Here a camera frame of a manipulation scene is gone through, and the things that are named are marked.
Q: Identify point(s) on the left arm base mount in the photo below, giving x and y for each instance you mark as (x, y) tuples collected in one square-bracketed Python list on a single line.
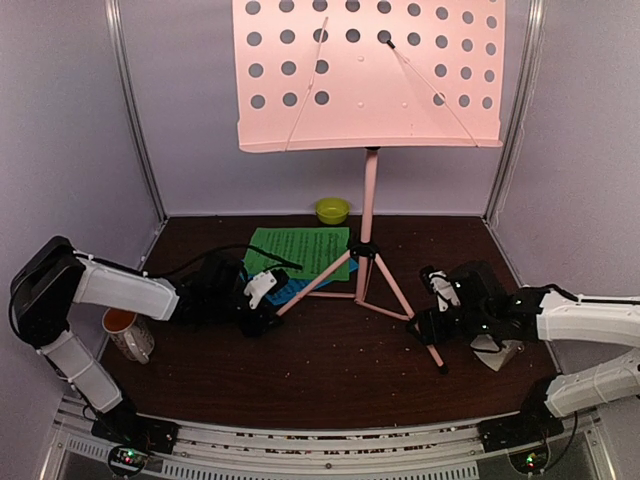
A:
[(142, 433)]

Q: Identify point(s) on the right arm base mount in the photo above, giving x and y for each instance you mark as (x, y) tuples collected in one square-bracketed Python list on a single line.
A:
[(516, 430)]

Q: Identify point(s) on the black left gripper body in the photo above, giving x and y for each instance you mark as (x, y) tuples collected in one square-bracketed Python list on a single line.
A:
[(251, 327)]

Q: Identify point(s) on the aluminium front rail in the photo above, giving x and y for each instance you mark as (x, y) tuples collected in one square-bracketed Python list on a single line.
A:
[(452, 450)]

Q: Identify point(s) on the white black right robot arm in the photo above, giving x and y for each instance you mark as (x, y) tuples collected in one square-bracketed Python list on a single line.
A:
[(473, 304)]

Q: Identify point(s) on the pink music stand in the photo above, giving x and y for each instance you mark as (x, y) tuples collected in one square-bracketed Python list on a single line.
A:
[(314, 75)]

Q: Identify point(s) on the green sheet music paper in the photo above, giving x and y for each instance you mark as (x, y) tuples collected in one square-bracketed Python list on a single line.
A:
[(315, 249)]

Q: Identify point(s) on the white metronome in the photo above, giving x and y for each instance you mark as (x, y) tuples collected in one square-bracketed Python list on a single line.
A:
[(495, 355)]

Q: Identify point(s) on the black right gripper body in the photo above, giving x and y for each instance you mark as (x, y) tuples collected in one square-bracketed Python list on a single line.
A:
[(472, 324)]

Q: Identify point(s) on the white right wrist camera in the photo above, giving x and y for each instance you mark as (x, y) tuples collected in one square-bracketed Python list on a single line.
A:
[(438, 284)]

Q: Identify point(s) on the yellow-green bowl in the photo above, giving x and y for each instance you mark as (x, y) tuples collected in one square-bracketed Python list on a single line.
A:
[(332, 210)]

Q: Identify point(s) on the patterned ceramic mug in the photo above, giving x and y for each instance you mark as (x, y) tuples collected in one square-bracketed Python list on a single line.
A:
[(130, 334)]

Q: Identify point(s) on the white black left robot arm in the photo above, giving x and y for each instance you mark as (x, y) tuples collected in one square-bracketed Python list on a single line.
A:
[(213, 288)]

